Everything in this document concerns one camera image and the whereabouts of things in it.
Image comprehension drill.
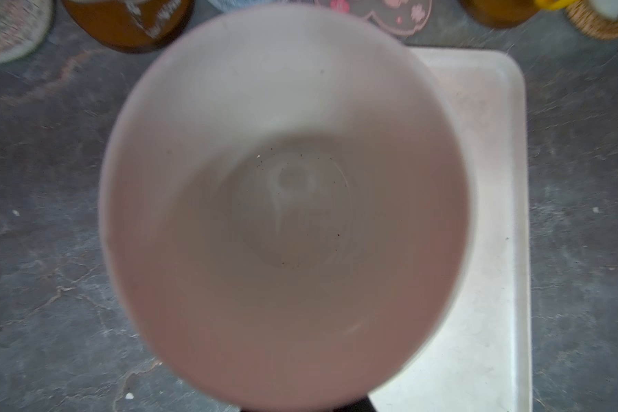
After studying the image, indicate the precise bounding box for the lavender mug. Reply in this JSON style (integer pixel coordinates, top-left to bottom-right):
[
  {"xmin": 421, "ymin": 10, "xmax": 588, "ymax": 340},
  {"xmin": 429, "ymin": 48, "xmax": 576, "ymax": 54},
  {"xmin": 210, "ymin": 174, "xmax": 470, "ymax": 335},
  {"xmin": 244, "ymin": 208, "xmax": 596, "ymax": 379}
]
[{"xmin": 99, "ymin": 4, "xmax": 476, "ymax": 411}]

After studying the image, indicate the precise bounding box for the beige serving tray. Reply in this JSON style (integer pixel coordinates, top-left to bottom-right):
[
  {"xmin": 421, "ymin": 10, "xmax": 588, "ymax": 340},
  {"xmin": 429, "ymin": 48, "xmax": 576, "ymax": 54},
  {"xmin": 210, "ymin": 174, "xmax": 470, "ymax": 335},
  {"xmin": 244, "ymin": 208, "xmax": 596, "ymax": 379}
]
[{"xmin": 370, "ymin": 47, "xmax": 532, "ymax": 411}]

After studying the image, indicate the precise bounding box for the dark glossy brown coaster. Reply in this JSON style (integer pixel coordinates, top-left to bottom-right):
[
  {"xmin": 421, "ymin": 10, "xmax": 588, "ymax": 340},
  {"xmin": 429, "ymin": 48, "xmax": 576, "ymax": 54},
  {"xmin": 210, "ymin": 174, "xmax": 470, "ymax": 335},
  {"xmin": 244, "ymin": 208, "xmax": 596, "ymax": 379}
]
[{"xmin": 62, "ymin": 0, "xmax": 195, "ymax": 53}]

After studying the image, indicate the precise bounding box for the brown wooden coaster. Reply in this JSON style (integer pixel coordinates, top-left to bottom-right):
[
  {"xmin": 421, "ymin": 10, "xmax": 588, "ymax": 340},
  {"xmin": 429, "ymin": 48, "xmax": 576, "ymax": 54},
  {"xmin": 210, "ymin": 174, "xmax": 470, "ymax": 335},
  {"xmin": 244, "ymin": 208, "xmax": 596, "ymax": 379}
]
[{"xmin": 458, "ymin": 0, "xmax": 539, "ymax": 29}]

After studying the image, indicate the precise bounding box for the yellow mug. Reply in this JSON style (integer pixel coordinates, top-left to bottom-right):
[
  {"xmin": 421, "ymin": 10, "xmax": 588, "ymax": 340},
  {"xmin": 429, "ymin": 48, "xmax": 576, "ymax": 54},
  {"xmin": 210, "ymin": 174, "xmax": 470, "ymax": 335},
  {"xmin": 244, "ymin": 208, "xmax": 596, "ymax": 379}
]
[{"xmin": 533, "ymin": 0, "xmax": 576, "ymax": 10}]

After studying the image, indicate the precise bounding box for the white patterned round coaster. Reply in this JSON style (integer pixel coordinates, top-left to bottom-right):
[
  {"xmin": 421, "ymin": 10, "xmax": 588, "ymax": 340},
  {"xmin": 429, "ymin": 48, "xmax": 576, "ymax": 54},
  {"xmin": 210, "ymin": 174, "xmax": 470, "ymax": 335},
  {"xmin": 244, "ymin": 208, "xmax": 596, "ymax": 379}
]
[{"xmin": 0, "ymin": 0, "xmax": 56, "ymax": 64}]

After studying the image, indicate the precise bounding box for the grey round coaster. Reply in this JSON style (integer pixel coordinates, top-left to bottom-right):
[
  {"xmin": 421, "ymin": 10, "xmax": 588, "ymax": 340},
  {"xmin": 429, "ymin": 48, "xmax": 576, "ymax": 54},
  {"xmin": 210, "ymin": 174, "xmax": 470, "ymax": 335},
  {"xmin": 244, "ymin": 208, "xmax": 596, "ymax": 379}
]
[{"xmin": 208, "ymin": 0, "xmax": 288, "ymax": 13}]

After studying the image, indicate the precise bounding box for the pink flower coaster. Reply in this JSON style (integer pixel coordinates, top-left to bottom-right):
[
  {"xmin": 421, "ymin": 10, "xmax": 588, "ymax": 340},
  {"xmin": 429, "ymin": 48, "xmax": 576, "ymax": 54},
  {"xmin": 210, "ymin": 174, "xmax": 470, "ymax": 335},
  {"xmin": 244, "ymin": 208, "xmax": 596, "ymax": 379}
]
[{"xmin": 310, "ymin": 0, "xmax": 433, "ymax": 36}]

